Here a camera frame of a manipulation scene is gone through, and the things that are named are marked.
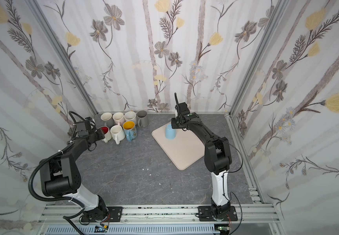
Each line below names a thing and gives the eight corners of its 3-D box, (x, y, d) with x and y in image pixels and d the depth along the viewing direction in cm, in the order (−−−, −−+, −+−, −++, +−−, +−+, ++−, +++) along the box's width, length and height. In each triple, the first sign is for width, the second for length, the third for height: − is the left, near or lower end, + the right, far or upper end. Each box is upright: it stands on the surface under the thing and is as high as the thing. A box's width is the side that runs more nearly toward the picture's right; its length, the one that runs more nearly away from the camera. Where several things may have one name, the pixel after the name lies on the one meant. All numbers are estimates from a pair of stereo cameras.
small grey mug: (106, 131, 110) (102, 123, 103) (104, 122, 116) (99, 114, 108) (116, 128, 112) (112, 120, 105) (113, 119, 118) (109, 111, 111)
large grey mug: (137, 129, 110) (135, 121, 103) (139, 118, 118) (137, 110, 111) (147, 129, 110) (145, 121, 103) (148, 118, 118) (147, 110, 111)
